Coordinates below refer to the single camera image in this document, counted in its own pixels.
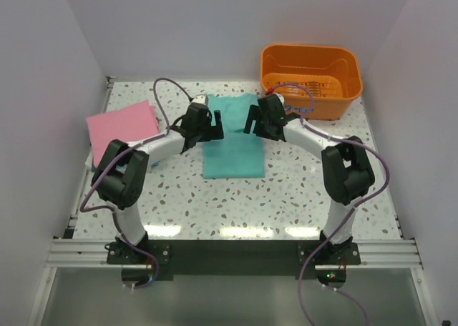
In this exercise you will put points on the folded pink t-shirt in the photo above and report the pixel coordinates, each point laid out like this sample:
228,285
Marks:
130,124

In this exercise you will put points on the folded turquoise t-shirt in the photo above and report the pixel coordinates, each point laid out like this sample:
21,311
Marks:
124,167

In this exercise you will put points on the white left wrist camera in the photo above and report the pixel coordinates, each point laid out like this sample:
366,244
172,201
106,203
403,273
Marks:
200,99

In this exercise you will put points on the orange plastic basket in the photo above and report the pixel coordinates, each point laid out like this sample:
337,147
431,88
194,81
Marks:
324,78

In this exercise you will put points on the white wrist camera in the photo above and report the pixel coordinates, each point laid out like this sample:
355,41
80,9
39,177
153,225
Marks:
200,99
272,91

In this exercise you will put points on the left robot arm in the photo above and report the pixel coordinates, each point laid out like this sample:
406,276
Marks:
119,179

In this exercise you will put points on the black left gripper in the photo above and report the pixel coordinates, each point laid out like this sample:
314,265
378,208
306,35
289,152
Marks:
215,132

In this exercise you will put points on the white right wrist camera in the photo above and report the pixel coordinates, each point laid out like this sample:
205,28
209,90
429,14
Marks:
272,91

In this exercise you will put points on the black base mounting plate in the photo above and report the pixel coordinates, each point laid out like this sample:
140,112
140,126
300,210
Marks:
232,258

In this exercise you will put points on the mint green t-shirt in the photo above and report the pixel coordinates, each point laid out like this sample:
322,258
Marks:
237,155

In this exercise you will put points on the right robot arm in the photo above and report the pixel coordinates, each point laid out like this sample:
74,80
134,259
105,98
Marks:
347,171

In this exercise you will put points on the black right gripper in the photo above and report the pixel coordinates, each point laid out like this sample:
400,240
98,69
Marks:
255,114

